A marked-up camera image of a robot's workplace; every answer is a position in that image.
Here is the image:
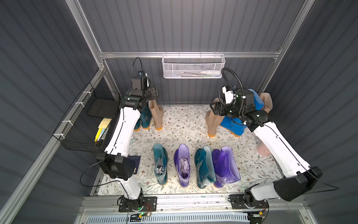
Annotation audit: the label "blue rain boot front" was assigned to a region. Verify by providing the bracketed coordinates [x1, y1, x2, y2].
[220, 116, 247, 137]

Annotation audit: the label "blue rain boot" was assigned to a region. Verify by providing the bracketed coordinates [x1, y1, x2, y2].
[249, 89, 264, 110]
[220, 116, 247, 137]

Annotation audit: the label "dark green boot back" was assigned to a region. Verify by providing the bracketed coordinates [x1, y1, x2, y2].
[140, 106, 152, 129]

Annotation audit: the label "dark green boot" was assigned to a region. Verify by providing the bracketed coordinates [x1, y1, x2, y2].
[153, 143, 168, 185]
[194, 146, 216, 189]
[140, 106, 152, 129]
[134, 119, 141, 131]

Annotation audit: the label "beige rain boot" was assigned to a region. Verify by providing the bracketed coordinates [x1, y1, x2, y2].
[259, 92, 273, 113]
[148, 100, 164, 130]
[206, 109, 225, 137]

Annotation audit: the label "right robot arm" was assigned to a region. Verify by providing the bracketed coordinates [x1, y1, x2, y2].
[206, 85, 323, 208]

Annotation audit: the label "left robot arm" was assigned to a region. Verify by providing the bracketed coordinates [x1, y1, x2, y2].
[97, 86, 158, 204]

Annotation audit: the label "blue rain boot back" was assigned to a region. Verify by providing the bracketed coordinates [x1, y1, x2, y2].
[249, 89, 264, 110]

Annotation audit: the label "dark green boot far left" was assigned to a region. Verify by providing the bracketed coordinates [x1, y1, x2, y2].
[134, 119, 141, 131]

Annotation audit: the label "yellow sticky notes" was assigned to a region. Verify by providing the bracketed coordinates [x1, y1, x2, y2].
[95, 118, 112, 142]

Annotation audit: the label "pink pen cup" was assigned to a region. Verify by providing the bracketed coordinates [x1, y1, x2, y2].
[256, 142, 271, 157]

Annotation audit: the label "dark blue notebook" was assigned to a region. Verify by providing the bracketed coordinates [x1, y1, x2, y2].
[128, 155, 141, 175]

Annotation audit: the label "dark green front boot left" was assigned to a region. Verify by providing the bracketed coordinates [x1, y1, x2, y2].
[153, 143, 168, 185]

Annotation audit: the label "purple front boot right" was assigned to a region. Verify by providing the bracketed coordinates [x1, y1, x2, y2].
[212, 146, 241, 188]

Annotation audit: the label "purple boot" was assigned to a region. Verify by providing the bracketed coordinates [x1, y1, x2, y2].
[174, 144, 191, 188]
[212, 146, 241, 188]

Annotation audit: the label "purple front boot left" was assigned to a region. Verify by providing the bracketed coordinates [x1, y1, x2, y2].
[174, 144, 191, 188]

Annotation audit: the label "dark green front boot right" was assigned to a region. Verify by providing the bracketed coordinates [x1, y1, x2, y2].
[194, 146, 216, 189]

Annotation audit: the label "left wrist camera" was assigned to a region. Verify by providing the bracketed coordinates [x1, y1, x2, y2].
[131, 71, 151, 90]

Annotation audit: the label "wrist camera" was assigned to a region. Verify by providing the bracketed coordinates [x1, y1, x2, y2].
[222, 85, 235, 104]
[131, 71, 151, 90]

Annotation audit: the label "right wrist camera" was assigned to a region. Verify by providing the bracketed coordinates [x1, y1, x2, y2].
[222, 85, 235, 104]

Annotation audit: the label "black corrugated cable hose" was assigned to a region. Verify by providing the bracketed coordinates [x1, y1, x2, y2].
[217, 67, 246, 118]

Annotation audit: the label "white wire wall basket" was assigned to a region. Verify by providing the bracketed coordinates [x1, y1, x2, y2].
[162, 53, 226, 79]

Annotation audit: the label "black wire side basket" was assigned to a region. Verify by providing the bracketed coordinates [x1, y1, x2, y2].
[53, 84, 120, 153]

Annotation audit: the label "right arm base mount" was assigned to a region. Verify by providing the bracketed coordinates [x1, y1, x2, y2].
[227, 193, 269, 210]

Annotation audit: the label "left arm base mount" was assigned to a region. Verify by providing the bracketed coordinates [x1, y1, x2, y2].
[117, 195, 158, 212]

